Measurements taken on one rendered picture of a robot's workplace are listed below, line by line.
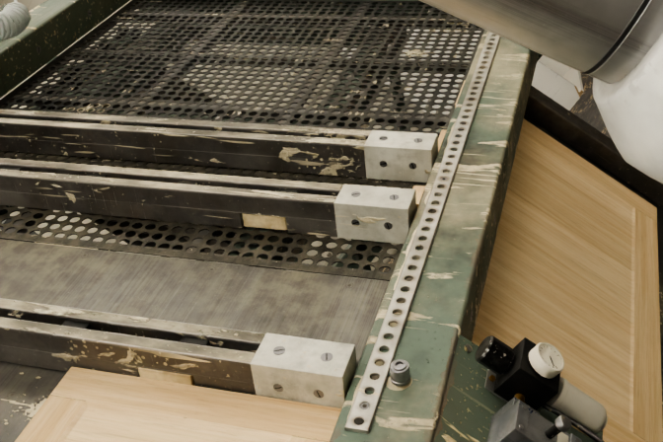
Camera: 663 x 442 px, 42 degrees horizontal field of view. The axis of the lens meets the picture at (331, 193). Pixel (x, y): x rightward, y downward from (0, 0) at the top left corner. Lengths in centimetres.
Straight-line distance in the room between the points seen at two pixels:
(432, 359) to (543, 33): 84
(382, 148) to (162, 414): 65
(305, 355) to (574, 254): 99
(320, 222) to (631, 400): 72
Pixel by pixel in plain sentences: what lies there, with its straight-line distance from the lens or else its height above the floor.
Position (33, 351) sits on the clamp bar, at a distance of 132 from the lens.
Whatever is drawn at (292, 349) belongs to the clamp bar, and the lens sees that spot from 115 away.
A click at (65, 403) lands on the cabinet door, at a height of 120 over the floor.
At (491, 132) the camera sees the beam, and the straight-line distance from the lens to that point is 164.
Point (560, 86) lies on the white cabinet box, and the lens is 479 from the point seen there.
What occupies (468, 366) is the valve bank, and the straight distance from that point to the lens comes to 116.
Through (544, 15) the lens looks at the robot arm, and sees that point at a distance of 33.
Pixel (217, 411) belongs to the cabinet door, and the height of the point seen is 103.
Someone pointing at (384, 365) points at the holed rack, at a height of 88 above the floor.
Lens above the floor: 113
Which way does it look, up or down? 4 degrees down
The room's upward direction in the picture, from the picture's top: 57 degrees counter-clockwise
